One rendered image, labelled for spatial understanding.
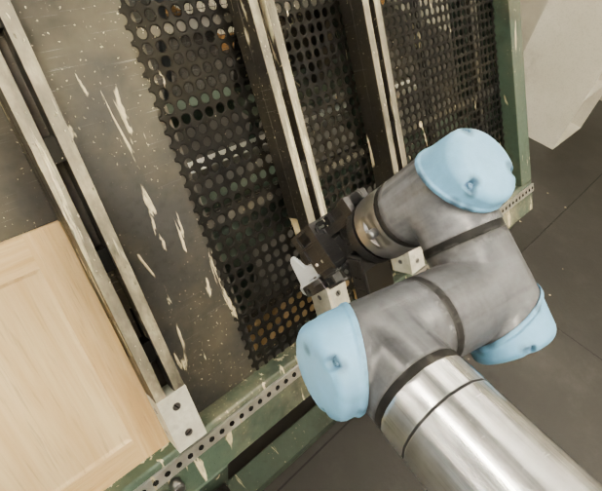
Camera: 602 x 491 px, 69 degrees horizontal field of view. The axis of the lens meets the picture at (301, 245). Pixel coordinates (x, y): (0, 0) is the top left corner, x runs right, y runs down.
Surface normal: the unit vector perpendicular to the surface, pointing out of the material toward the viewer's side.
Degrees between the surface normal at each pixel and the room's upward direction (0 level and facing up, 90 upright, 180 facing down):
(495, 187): 27
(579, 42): 90
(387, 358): 39
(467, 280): 0
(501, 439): 13
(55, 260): 58
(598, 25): 90
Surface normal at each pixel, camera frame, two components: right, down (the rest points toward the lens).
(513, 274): 0.26, -0.32
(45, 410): 0.63, 0.14
